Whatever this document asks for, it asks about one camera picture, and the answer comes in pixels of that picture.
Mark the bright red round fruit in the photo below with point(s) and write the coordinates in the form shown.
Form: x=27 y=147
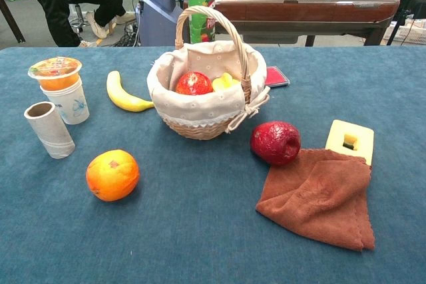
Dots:
x=193 y=84

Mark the instant noodle cup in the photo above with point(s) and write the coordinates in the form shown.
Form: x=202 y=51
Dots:
x=56 y=72

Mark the white plastic crate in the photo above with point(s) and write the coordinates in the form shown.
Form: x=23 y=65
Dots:
x=412 y=33

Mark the cardboard paper roll core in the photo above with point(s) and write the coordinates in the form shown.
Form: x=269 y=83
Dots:
x=50 y=129

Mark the dark red apple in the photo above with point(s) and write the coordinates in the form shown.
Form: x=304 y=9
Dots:
x=274 y=142

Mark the yellow banana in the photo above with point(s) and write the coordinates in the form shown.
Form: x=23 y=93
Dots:
x=123 y=98

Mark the brown mahjong table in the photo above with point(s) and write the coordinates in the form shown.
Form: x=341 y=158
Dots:
x=299 y=8

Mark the metal stool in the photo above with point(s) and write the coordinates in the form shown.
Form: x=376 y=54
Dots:
x=78 y=19

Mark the wicker basket with cloth lining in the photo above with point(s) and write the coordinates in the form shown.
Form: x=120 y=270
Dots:
x=199 y=111

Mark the green chips can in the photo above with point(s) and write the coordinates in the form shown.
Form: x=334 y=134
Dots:
x=199 y=8

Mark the brown cloth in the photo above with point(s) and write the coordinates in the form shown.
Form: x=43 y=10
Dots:
x=319 y=197

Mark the red flat pad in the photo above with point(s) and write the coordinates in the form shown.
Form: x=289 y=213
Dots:
x=277 y=76

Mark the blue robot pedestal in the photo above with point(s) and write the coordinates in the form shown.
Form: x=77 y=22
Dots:
x=156 y=8

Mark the black tripod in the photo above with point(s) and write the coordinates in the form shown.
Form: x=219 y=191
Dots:
x=404 y=8

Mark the orange fruit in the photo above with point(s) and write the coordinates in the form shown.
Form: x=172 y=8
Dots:
x=112 y=175

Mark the yellow block with square hole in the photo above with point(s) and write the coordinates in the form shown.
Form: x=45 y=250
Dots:
x=364 y=141

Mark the banana in basket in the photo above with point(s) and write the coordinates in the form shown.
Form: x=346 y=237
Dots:
x=224 y=82

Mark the white paper cup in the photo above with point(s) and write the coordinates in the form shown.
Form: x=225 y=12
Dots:
x=71 y=106

